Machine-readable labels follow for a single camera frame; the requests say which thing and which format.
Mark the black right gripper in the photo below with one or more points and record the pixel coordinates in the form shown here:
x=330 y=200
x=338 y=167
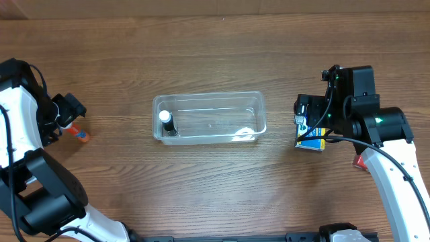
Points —
x=309 y=109

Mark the red white medicine box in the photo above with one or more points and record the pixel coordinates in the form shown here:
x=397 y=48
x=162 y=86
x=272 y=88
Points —
x=359 y=163

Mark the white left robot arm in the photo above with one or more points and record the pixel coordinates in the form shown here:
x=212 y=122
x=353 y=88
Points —
x=38 y=194

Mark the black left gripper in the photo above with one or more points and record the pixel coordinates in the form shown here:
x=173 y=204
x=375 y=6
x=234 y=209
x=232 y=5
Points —
x=70 y=107

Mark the blue yellow lozenge box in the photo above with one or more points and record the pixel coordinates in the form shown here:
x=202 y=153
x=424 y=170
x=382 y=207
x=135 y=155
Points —
x=314 y=145

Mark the black bottle white cap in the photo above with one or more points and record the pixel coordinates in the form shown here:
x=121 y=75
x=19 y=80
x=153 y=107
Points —
x=168 y=122

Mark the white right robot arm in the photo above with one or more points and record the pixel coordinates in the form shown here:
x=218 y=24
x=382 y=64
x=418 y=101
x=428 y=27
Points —
x=382 y=138

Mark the orange tube white cap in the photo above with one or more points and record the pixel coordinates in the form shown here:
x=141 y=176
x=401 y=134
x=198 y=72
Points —
x=76 y=131

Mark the clear plastic container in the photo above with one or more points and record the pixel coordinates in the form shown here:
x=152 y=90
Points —
x=210 y=118

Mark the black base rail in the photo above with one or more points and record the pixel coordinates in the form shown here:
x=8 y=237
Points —
x=326 y=233

